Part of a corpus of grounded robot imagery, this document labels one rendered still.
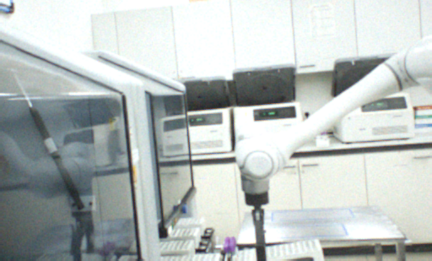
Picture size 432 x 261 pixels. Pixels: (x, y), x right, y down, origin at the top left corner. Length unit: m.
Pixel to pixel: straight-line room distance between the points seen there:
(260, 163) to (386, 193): 2.78
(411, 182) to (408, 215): 0.27
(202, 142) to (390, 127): 1.48
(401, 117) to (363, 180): 0.57
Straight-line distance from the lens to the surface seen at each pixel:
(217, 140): 3.74
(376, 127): 3.82
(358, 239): 1.78
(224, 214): 3.84
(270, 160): 1.18
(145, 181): 1.30
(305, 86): 4.34
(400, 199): 3.94
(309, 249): 1.46
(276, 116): 3.73
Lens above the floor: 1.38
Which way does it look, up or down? 3 degrees down
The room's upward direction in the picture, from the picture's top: 5 degrees counter-clockwise
